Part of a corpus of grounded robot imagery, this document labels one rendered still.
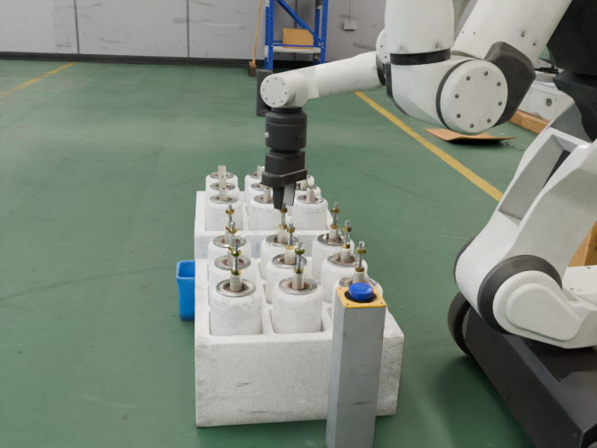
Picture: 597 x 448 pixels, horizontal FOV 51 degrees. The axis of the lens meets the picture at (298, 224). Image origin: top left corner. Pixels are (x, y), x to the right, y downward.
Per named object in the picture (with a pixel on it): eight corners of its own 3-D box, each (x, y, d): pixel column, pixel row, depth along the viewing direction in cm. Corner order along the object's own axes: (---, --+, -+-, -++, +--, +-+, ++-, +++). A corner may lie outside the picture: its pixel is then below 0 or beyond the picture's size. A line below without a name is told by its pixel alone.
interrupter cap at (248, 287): (228, 278, 122) (228, 275, 122) (263, 286, 119) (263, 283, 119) (208, 293, 116) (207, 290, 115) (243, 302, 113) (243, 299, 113)
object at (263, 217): (281, 254, 181) (282, 194, 175) (284, 268, 172) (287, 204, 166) (247, 254, 179) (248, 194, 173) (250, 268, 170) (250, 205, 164)
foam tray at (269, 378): (351, 320, 160) (355, 255, 154) (395, 415, 124) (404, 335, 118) (196, 325, 154) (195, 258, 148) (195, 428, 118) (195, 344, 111)
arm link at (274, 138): (282, 190, 129) (283, 133, 125) (247, 181, 135) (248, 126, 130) (318, 179, 138) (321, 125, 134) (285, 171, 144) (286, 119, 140)
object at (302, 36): (310, 47, 695) (311, 28, 688) (313, 49, 671) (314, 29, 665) (282, 46, 691) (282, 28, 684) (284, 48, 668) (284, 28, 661)
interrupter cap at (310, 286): (315, 279, 123) (315, 276, 123) (320, 297, 116) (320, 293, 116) (276, 279, 122) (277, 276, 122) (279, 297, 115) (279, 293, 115)
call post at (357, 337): (362, 438, 117) (376, 287, 106) (371, 464, 110) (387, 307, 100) (324, 441, 116) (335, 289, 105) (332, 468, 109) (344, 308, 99)
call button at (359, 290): (369, 292, 105) (370, 281, 104) (375, 303, 101) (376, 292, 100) (346, 293, 104) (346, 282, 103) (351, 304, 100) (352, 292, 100)
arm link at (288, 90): (313, 125, 135) (315, 71, 131) (293, 134, 125) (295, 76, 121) (266, 120, 139) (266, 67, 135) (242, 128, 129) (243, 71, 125)
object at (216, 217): (240, 254, 179) (240, 194, 173) (242, 268, 170) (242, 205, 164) (206, 255, 178) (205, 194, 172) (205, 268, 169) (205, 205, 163)
